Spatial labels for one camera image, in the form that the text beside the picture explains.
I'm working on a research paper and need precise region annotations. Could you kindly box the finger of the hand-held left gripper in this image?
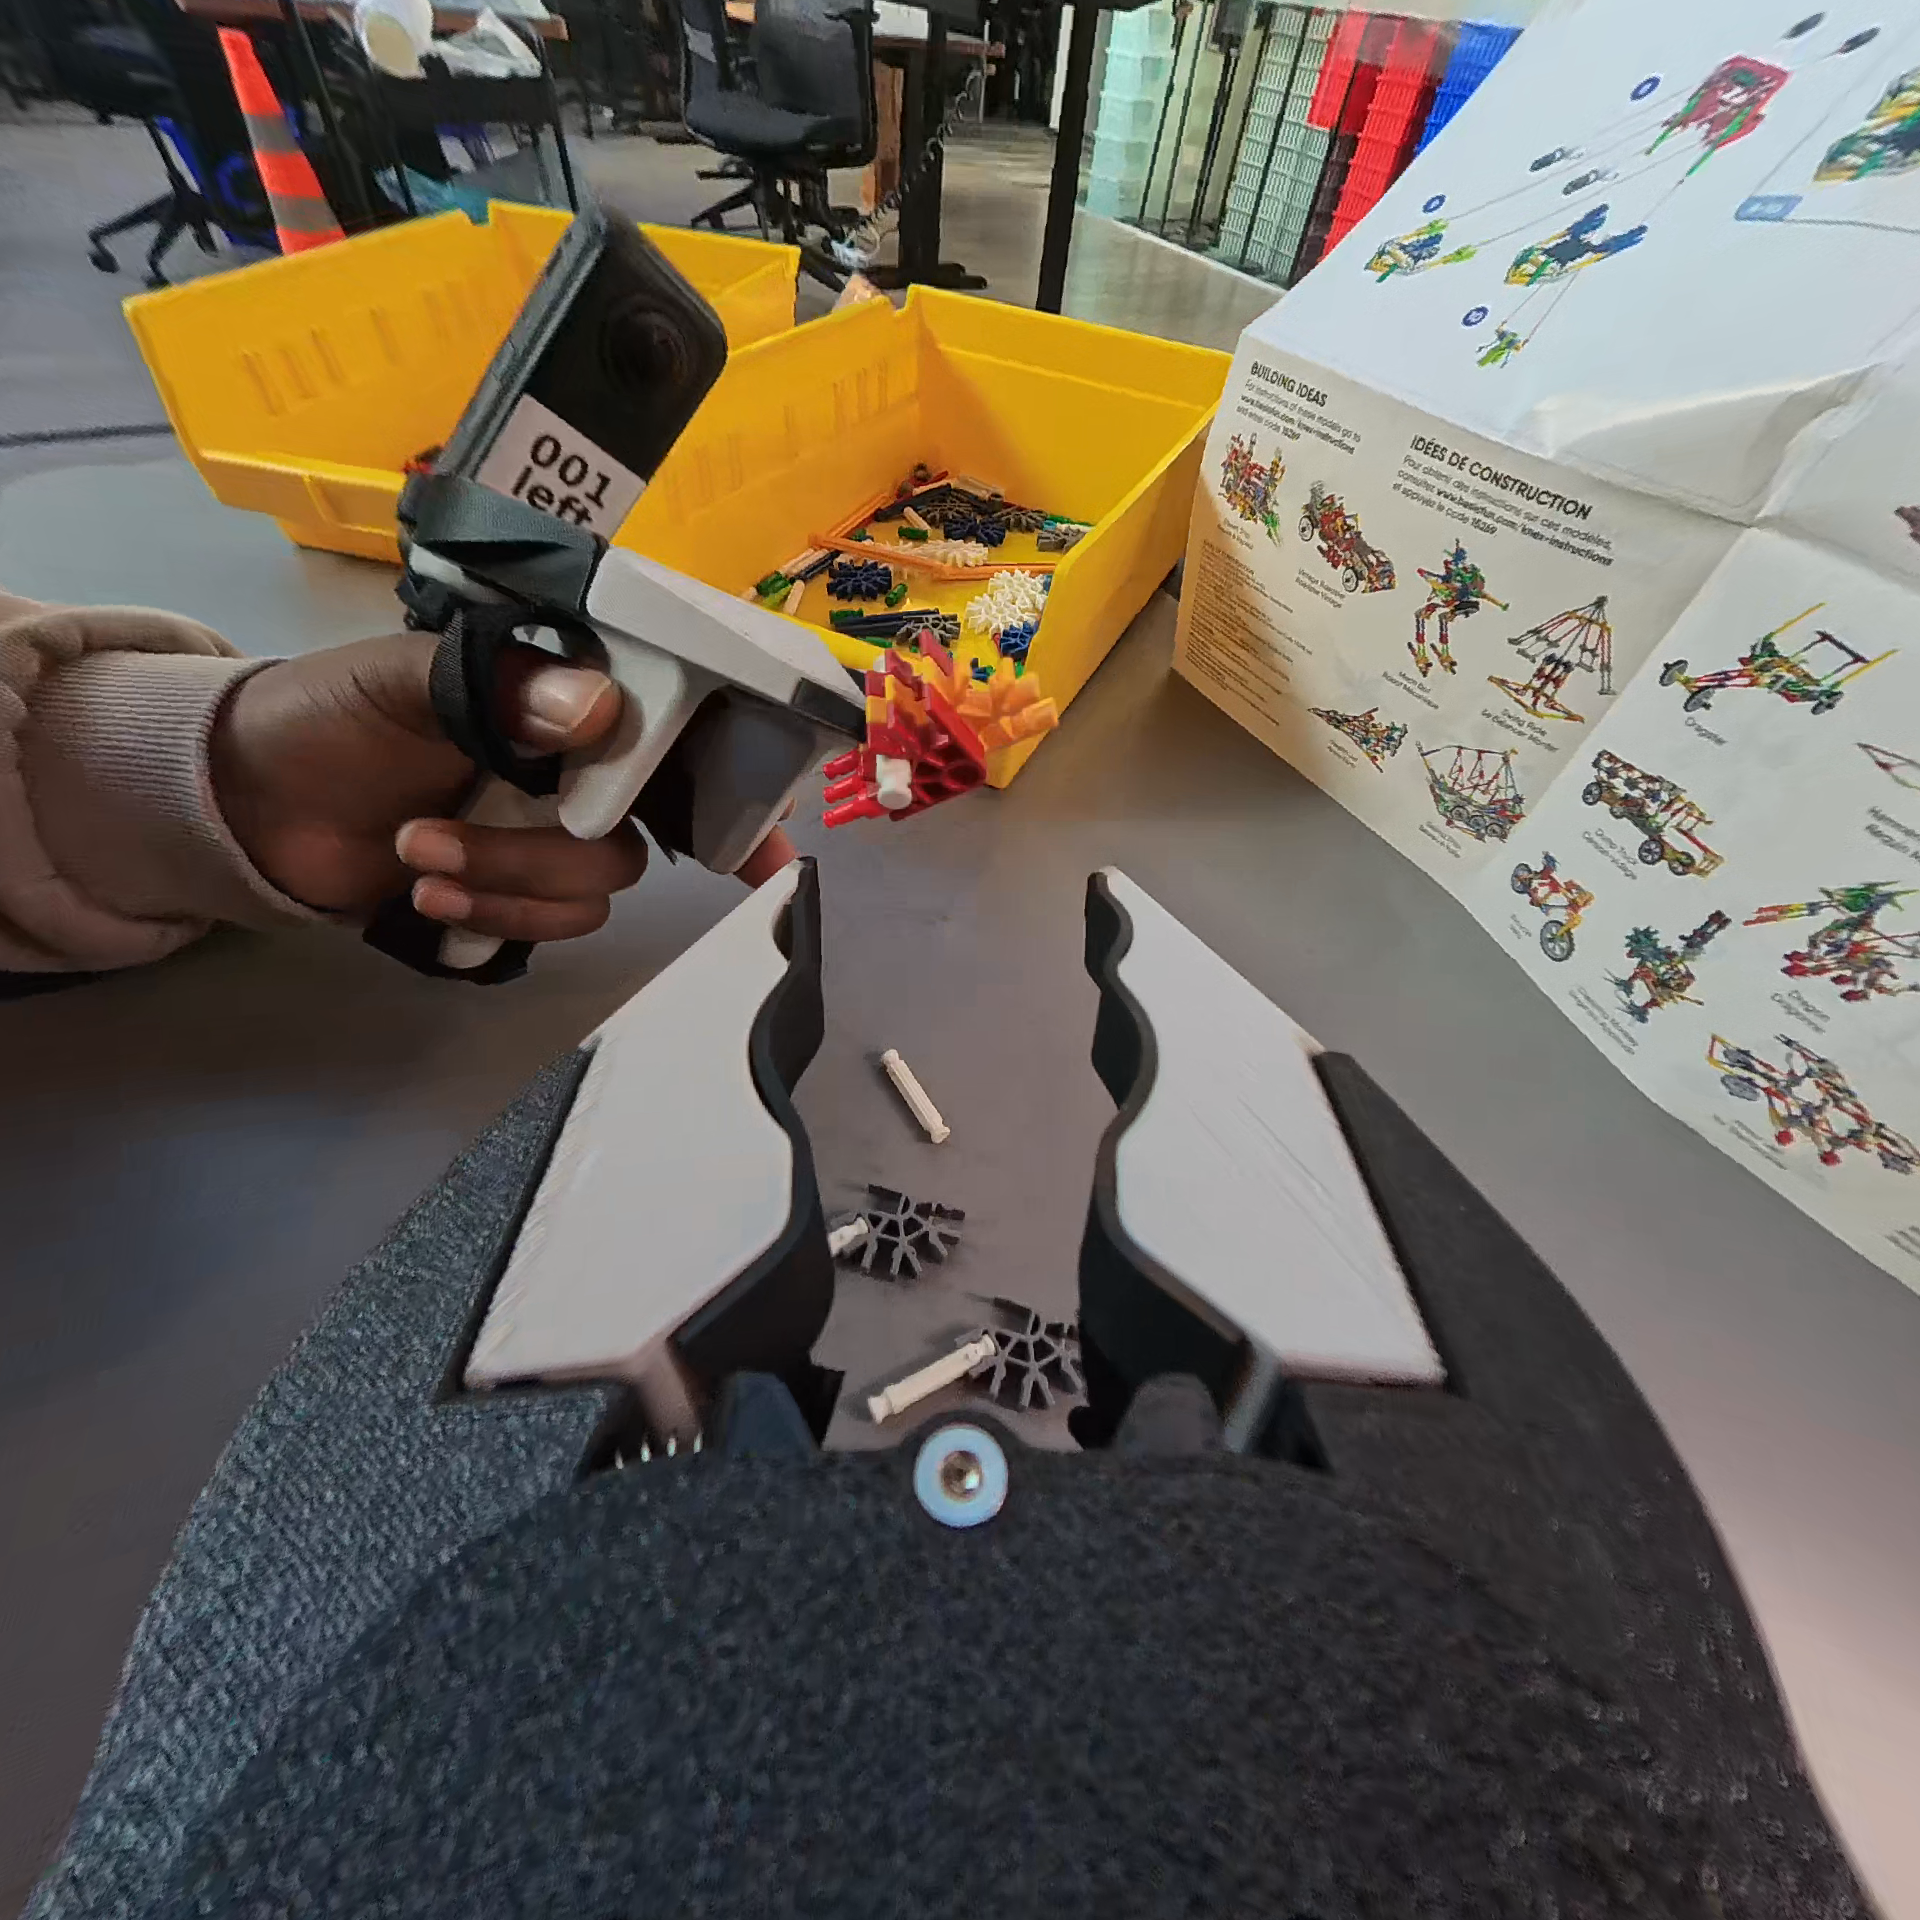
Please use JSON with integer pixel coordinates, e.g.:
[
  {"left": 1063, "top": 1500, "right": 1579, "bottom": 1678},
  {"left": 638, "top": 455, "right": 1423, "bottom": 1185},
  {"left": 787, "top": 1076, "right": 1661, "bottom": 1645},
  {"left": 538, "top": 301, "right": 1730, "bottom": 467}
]
[
  {"left": 642, "top": 703, "right": 826, "bottom": 883},
  {"left": 585, "top": 543, "right": 874, "bottom": 741}
]

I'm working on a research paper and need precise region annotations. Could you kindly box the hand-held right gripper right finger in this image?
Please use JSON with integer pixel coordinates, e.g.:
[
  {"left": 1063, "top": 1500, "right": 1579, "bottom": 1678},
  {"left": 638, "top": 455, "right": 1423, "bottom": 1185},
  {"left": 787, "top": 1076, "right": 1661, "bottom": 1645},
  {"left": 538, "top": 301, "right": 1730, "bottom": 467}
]
[{"left": 1077, "top": 865, "right": 1449, "bottom": 1453}]

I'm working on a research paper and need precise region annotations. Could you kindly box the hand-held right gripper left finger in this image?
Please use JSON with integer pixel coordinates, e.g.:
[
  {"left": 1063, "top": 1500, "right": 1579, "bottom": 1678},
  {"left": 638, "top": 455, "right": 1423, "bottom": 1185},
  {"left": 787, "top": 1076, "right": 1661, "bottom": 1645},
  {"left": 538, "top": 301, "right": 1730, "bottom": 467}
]
[{"left": 462, "top": 857, "right": 840, "bottom": 1449}]

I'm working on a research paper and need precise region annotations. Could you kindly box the grey toy connector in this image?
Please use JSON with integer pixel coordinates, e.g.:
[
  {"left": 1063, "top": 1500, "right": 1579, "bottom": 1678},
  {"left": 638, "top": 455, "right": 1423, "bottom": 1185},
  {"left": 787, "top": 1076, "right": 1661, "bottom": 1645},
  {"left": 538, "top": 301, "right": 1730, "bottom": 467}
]
[
  {"left": 959, "top": 1296, "right": 1086, "bottom": 1412},
  {"left": 833, "top": 1184, "right": 970, "bottom": 1285}
]

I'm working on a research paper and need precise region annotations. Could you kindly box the yellow toy connector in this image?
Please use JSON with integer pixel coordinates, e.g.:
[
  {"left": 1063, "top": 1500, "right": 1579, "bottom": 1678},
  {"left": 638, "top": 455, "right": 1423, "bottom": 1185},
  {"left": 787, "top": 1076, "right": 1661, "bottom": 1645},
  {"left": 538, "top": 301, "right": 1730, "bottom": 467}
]
[{"left": 863, "top": 637, "right": 1062, "bottom": 751}]

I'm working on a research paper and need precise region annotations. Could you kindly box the person's left forearm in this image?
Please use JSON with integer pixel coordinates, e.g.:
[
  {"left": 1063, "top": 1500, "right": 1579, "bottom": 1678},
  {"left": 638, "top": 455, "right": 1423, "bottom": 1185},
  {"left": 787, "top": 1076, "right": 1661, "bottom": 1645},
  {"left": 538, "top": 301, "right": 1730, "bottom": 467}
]
[{"left": 0, "top": 590, "right": 288, "bottom": 973}]

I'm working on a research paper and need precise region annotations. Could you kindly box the person's left hand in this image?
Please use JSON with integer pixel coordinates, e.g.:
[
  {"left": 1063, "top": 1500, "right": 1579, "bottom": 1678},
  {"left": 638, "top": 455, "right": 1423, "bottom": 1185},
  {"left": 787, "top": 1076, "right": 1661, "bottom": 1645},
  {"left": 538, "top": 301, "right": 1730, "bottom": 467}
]
[{"left": 208, "top": 625, "right": 801, "bottom": 940}]

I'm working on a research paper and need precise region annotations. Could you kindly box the pile of toy building parts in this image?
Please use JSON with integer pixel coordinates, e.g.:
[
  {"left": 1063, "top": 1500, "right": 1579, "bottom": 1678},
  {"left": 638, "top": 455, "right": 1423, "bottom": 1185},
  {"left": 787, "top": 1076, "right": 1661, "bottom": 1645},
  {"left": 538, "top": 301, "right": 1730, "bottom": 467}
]
[{"left": 747, "top": 464, "right": 1097, "bottom": 672}]

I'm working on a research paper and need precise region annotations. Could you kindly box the yellow plastic bin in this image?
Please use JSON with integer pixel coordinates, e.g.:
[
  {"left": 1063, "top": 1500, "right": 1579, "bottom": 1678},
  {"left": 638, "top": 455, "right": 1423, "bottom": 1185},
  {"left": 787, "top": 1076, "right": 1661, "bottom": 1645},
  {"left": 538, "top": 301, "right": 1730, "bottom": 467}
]
[
  {"left": 125, "top": 199, "right": 801, "bottom": 567},
  {"left": 614, "top": 286, "right": 1238, "bottom": 793}
]

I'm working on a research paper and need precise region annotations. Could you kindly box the black office chair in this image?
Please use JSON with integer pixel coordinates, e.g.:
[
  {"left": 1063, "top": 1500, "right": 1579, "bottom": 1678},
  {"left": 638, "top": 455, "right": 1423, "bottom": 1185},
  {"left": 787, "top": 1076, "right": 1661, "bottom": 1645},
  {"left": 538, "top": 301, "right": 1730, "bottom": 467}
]
[{"left": 672, "top": 0, "right": 882, "bottom": 243}]

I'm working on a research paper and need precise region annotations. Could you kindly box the orange traffic cone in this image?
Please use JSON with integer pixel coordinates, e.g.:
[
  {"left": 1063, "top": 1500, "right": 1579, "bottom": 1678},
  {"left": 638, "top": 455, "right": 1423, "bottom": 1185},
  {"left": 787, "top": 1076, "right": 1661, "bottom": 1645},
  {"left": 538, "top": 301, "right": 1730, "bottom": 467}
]
[{"left": 217, "top": 27, "right": 349, "bottom": 255}]

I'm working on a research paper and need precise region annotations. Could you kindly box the wooden table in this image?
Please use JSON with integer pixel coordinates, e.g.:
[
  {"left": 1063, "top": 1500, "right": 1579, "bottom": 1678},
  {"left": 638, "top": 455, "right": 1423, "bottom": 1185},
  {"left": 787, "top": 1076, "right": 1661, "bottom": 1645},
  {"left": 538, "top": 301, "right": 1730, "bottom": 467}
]
[{"left": 1035, "top": 0, "right": 1106, "bottom": 318}]

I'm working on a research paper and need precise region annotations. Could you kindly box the rack of small storage bins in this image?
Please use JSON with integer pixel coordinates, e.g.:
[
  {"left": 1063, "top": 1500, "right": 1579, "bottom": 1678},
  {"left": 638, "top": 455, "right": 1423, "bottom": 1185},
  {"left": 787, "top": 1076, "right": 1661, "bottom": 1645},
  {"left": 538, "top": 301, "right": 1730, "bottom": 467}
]
[{"left": 1089, "top": 0, "right": 1526, "bottom": 291}]

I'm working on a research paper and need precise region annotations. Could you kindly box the folded instruction sheet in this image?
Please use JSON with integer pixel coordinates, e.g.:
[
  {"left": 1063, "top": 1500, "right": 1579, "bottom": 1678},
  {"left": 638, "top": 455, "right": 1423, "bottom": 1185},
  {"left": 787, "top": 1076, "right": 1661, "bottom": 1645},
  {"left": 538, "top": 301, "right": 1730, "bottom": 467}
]
[{"left": 1174, "top": 0, "right": 1920, "bottom": 1296}]

